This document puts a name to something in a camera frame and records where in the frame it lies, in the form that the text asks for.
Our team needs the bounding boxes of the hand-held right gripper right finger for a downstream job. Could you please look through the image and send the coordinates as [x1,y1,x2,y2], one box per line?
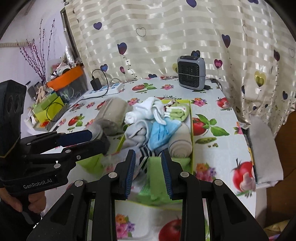
[161,149,270,241]

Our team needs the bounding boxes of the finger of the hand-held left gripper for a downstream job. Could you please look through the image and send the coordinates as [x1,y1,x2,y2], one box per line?
[21,130,93,154]
[29,136,110,171]

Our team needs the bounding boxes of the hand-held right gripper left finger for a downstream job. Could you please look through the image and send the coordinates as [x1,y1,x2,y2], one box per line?
[26,149,136,241]

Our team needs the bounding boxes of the green paper packet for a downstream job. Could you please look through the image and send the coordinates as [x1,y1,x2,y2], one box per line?
[139,156,185,205]

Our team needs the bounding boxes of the black white striped sock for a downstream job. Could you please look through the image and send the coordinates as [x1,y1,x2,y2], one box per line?
[135,145,158,174]

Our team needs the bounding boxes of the beige sock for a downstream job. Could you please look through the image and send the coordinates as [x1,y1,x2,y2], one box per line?
[168,123,193,158]

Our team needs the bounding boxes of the lime green cardboard box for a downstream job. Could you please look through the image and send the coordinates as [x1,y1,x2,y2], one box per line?
[116,99,195,208]

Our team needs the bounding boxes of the blue face mask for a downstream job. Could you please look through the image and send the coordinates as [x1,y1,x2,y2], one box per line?
[148,120,182,151]

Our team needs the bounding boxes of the grey socks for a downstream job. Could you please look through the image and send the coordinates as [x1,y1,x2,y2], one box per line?
[121,120,153,151]

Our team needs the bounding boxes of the green white towel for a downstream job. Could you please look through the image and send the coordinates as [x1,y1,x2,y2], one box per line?
[163,101,189,122]

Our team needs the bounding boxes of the person's left hand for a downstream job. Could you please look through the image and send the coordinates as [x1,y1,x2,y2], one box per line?
[0,188,45,215]

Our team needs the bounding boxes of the clear packet with orange contents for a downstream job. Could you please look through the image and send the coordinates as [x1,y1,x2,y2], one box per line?
[102,154,121,168]

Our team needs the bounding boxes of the lime green carton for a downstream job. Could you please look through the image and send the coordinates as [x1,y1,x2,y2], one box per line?
[33,97,66,123]

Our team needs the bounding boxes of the clear plastic container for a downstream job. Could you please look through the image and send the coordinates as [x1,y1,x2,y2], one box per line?
[91,98,130,139]

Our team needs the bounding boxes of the beige figurine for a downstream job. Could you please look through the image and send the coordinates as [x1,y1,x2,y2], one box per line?
[37,86,49,102]

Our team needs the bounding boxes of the black charger adapter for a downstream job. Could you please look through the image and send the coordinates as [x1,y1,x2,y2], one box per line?
[90,78,101,91]

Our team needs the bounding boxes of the white blue power strip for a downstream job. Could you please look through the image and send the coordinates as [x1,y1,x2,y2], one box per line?
[84,82,124,99]

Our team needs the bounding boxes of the tomato print tablecloth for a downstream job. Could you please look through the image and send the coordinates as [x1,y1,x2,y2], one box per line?
[28,76,257,241]

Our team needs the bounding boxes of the storage bin with orange lid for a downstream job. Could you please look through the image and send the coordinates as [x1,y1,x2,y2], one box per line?
[46,65,89,102]

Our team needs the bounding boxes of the pile of small sundries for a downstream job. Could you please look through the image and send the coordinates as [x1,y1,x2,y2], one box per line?
[45,56,81,81]

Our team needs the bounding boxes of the purple decorative branches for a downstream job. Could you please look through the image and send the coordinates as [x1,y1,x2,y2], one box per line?
[20,20,56,81]

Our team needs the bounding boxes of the silver foil bag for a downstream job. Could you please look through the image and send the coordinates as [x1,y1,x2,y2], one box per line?
[64,45,74,63]

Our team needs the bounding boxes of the grey fan heater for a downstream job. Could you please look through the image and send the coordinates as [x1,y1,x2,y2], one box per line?
[177,50,206,91]

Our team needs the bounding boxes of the yellow cloth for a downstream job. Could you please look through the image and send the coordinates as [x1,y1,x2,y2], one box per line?
[264,220,289,235]

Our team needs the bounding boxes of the brown wooden door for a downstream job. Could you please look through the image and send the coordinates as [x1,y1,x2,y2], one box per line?
[264,109,296,232]

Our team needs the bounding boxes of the striped heart print curtain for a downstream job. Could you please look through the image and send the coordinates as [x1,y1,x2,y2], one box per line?
[63,0,296,137]

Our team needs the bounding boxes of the black charger cable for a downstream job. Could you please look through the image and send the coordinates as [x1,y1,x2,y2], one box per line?
[46,69,109,121]

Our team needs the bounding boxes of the black heater cable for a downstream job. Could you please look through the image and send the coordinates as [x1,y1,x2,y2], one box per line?
[203,78,223,91]

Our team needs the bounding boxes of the grey window frame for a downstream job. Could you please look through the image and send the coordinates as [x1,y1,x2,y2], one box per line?
[60,9,81,63]

